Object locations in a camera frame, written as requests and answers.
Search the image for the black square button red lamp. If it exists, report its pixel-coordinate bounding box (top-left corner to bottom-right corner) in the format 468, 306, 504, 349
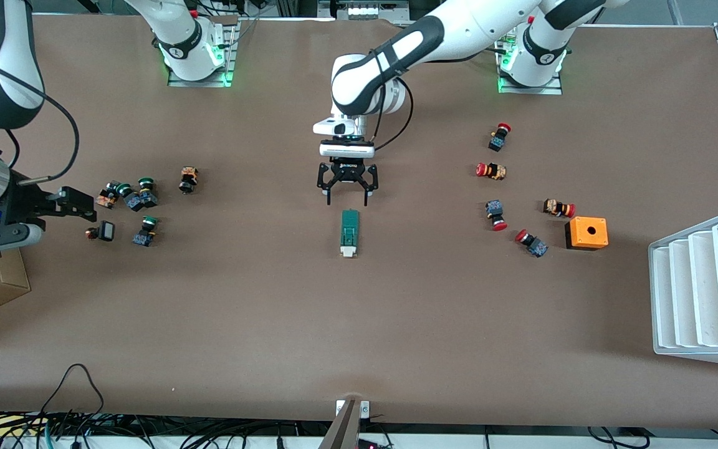
85, 221, 115, 243

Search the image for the thin black curled cable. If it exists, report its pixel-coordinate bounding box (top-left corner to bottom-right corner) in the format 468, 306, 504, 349
586, 426, 653, 449

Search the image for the white slotted rack tray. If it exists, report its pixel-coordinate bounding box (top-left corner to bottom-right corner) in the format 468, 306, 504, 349
648, 208, 718, 370

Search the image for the green push button blue body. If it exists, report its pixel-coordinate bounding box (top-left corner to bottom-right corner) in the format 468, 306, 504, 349
116, 183, 148, 213
136, 177, 160, 208
133, 216, 160, 248

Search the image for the black cable bundle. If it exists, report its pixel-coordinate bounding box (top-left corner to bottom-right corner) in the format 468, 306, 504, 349
0, 408, 335, 449

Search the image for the camera mount bracket bar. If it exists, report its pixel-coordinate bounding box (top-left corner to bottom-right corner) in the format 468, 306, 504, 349
318, 399, 372, 449

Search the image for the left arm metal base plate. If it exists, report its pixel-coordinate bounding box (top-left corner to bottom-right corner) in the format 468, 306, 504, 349
497, 37, 564, 95

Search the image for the white lit device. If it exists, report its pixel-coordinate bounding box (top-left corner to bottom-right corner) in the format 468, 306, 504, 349
332, 0, 409, 21

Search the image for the red stop button blue body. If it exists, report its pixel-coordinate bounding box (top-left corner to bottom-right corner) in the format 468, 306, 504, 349
485, 200, 508, 232
515, 229, 549, 258
488, 123, 512, 152

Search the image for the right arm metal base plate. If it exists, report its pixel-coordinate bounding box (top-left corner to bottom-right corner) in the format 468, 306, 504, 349
167, 17, 239, 88

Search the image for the orange button enclosure box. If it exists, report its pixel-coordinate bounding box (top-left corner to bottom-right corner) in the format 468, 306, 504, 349
565, 216, 609, 251

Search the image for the black looped cable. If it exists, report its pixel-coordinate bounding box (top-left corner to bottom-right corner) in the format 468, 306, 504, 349
40, 364, 105, 415

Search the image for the yellow tag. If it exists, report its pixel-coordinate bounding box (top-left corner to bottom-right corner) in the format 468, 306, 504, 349
0, 416, 48, 437

